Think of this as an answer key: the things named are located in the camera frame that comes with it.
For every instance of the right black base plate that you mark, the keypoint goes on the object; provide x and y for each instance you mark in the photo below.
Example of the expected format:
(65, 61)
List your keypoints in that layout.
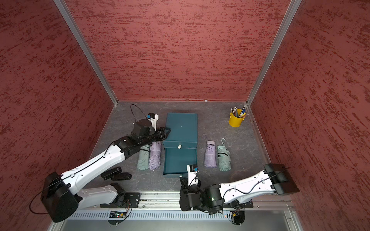
(245, 204)

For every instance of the lilac umbrella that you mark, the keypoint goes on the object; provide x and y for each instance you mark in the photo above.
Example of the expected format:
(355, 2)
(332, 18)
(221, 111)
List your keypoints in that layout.
(155, 155)
(210, 153)

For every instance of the pens in cup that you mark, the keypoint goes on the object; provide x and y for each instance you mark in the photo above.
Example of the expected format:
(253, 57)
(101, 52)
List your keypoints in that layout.
(239, 113)

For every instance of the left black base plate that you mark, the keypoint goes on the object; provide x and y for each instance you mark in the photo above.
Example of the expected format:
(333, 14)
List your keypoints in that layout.
(127, 200)

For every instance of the sage green umbrella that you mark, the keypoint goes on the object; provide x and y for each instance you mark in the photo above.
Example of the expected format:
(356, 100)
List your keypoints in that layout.
(143, 160)
(223, 154)

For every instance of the aluminium corner post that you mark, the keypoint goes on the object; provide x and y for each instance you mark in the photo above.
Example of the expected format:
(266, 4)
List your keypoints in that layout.
(71, 23)
(282, 30)

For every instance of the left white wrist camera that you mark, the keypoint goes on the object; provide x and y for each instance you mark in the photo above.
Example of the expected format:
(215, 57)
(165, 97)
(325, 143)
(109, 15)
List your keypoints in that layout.
(153, 118)

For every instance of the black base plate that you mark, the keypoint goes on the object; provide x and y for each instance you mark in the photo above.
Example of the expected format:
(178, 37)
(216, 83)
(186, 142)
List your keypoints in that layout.
(127, 200)
(245, 204)

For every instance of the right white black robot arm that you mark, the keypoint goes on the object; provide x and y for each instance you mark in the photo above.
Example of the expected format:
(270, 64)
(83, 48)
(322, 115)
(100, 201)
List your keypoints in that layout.
(274, 179)

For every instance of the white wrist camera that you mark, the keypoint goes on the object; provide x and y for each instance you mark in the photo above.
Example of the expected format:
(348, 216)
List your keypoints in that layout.
(153, 118)
(192, 175)

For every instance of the right sage green umbrella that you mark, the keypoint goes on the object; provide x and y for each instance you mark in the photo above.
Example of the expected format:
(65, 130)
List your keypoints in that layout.
(223, 154)

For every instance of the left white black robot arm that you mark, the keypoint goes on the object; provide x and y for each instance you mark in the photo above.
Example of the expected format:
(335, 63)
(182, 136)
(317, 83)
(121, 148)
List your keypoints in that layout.
(64, 194)

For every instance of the aluminium front rail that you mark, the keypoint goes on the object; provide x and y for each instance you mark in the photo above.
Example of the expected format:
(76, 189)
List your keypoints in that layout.
(170, 201)

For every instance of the left sage green umbrella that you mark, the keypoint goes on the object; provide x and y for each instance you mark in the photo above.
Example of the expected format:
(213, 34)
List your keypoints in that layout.
(143, 160)

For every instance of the right lilac umbrella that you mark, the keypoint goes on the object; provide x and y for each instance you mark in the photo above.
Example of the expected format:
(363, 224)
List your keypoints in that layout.
(210, 153)

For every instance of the right aluminium corner post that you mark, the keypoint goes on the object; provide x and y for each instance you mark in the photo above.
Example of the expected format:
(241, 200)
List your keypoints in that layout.
(282, 30)

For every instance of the black block near left base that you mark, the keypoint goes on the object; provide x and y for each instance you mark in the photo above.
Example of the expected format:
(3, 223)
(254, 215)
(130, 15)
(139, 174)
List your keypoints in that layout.
(108, 174)

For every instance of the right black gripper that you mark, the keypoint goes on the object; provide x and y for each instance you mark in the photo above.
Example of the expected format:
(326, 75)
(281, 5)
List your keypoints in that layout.
(184, 183)

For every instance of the left aluminium corner post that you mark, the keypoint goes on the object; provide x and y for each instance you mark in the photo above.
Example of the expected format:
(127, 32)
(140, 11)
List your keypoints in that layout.
(71, 23)

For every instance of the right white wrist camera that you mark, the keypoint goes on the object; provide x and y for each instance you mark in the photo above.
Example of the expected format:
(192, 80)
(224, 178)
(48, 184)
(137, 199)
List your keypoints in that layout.
(192, 175)

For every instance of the left lilac umbrella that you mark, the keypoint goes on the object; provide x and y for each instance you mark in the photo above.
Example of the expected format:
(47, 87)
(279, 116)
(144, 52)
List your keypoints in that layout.
(155, 155)

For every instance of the yellow pen cup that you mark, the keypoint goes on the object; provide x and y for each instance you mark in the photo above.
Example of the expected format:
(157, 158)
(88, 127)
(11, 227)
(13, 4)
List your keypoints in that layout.
(236, 122)

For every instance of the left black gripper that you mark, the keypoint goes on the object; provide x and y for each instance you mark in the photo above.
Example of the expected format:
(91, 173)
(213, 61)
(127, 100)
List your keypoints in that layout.
(161, 134)

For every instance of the teal three-drawer cabinet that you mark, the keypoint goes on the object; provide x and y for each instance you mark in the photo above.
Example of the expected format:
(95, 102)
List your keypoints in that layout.
(181, 144)

